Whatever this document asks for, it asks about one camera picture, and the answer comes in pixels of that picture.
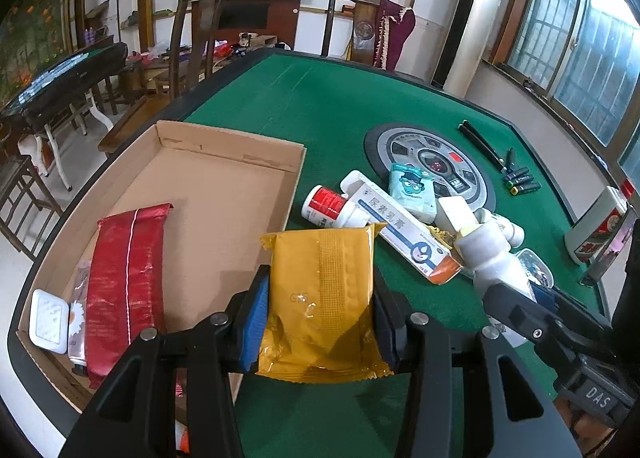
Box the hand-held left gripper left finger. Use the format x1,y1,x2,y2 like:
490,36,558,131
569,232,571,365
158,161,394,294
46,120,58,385
59,263,273,458

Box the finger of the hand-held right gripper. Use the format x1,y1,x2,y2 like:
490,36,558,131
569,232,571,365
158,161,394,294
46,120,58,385
532,285,613,333
481,282,571,364

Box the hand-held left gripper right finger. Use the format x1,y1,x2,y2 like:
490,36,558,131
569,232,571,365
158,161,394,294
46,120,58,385
372,278,583,458

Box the white bottle with stepped cap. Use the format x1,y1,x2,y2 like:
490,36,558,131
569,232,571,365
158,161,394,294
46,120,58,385
457,222,537,350

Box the yellow foil packet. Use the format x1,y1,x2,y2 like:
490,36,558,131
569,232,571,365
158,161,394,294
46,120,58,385
253,224,394,384

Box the white bottle with green label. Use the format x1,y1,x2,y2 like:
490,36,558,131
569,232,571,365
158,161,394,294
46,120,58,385
474,208,526,253

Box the white blue ointment box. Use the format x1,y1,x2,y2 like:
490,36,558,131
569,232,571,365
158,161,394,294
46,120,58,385
347,178,463,285

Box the large white power adapter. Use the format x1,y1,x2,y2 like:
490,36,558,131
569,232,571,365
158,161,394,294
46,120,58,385
436,194,480,235

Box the red foil packet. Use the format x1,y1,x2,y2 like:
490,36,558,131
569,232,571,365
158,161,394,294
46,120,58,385
82,203,174,391

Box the shallow cardboard box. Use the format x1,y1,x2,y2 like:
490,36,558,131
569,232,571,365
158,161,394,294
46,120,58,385
15,119,307,414

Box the white bottle with red label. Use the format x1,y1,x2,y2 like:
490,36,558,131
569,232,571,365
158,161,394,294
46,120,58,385
301,185,371,229

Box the teal cartoon tissue pack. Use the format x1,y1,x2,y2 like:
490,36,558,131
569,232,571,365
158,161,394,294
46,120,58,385
389,163,438,223

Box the white square container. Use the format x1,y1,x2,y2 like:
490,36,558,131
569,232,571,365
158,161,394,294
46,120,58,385
28,289,69,355

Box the white red liquor bottle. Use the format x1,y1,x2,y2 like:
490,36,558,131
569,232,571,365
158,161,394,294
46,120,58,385
565,178,640,266

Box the long black pen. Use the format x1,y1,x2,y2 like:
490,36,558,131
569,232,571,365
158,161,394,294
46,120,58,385
459,123,506,173
464,120,508,166

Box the round grey table centre panel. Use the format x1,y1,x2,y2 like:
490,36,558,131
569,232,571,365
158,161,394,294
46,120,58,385
364,123,497,219

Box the barred window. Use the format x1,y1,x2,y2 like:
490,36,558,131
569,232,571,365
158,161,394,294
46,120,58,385
492,0,640,173

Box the dark wooden side chair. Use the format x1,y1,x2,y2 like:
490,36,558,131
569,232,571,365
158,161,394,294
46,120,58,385
0,155,63,263

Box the white tower air conditioner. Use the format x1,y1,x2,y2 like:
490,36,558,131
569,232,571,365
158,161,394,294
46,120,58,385
431,0,508,98

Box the small cardboard box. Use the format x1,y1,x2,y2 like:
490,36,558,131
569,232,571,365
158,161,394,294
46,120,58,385
239,32,278,49

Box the maroon fringed cloth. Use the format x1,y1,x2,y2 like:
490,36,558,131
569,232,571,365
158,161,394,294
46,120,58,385
375,0,417,72

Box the wooden chair with round carving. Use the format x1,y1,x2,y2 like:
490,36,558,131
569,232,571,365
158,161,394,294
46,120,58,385
320,0,383,66

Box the plain wooden chair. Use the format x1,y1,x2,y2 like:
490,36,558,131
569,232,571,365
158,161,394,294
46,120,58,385
170,0,236,98

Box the black folding game table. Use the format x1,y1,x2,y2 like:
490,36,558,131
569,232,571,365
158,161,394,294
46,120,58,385
0,42,128,191

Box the wooden wall shelf unit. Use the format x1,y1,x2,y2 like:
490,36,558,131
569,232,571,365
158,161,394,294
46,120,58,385
115,0,431,73

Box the orange flower wall mural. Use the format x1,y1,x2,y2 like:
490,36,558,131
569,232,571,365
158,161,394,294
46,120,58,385
0,0,76,103

